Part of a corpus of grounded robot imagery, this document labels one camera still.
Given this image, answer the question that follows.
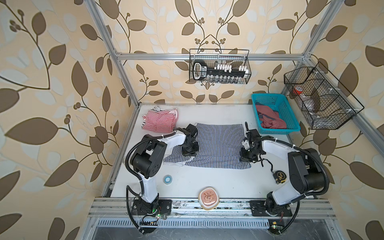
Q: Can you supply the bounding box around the pink red garment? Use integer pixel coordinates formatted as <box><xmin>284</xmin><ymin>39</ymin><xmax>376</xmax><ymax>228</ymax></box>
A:
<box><xmin>255</xmin><ymin>103</ymin><xmax>287</xmax><ymax>129</ymax></box>

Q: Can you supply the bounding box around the red white striped tank top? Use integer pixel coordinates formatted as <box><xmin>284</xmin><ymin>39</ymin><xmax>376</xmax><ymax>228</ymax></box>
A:
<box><xmin>142</xmin><ymin>109</ymin><xmax>180</xmax><ymax>133</ymax></box>

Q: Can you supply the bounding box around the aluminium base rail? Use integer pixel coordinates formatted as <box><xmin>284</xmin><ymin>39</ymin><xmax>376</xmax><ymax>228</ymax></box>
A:
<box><xmin>88</xmin><ymin>198</ymin><xmax>337</xmax><ymax>229</ymax></box>

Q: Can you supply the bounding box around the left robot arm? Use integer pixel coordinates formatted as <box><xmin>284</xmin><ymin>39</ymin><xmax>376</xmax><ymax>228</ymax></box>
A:
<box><xmin>125</xmin><ymin>124</ymin><xmax>199</xmax><ymax>235</ymax></box>

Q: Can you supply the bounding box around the blue white striped tank top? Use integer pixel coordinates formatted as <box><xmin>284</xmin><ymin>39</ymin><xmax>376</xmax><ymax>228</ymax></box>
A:
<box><xmin>163</xmin><ymin>123</ymin><xmax>251</xmax><ymax>170</ymax></box>

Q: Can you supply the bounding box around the pink round dish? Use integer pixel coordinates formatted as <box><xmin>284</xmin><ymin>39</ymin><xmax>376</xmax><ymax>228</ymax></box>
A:
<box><xmin>198</xmin><ymin>187</ymin><xmax>220</xmax><ymax>211</ymax></box>

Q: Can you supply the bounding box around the black socket tool set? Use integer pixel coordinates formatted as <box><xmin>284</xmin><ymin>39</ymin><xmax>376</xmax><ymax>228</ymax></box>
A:
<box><xmin>189</xmin><ymin>60</ymin><xmax>252</xmax><ymax>84</ymax></box>

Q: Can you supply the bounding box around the teal plastic laundry basket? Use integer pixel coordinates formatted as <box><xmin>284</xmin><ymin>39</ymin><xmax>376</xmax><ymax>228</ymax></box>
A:
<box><xmin>252</xmin><ymin>93</ymin><xmax>301</xmax><ymax>135</ymax></box>

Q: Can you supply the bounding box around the blue tape roll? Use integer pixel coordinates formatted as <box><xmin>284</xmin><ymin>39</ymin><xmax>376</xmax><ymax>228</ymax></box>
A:
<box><xmin>163</xmin><ymin>175</ymin><xmax>173</xmax><ymax>185</ymax></box>

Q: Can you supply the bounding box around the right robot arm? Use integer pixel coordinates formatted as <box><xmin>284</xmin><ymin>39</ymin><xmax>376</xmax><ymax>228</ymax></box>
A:
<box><xmin>240</xmin><ymin>129</ymin><xmax>330</xmax><ymax>235</ymax></box>

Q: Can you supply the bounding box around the wire basket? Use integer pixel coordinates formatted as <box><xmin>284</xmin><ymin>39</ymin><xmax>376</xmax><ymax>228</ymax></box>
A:
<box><xmin>284</xmin><ymin>61</ymin><xmax>365</xmax><ymax>130</ymax></box>
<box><xmin>189</xmin><ymin>48</ymin><xmax>252</xmax><ymax>85</ymax></box>

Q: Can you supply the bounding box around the yellow black tape measure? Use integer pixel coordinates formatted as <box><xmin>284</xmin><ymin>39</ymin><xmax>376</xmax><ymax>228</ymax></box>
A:
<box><xmin>261</xmin><ymin>159</ymin><xmax>287</xmax><ymax>184</ymax></box>

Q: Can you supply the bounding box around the aluminium frame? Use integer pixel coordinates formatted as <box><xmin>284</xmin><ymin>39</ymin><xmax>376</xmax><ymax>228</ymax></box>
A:
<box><xmin>92</xmin><ymin>1</ymin><xmax>384</xmax><ymax>200</ymax></box>

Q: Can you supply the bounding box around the red capped plastic bottle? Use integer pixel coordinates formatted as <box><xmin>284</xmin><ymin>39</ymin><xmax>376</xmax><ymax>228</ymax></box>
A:
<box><xmin>293</xmin><ymin>86</ymin><xmax>311</xmax><ymax>102</ymax></box>

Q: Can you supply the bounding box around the back wire basket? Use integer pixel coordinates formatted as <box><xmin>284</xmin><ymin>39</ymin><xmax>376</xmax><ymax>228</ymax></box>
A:
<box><xmin>189</xmin><ymin>48</ymin><xmax>252</xmax><ymax>85</ymax></box>

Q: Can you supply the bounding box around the right wire basket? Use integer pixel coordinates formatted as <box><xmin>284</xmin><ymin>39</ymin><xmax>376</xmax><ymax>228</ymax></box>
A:
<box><xmin>284</xmin><ymin>61</ymin><xmax>365</xmax><ymax>130</ymax></box>

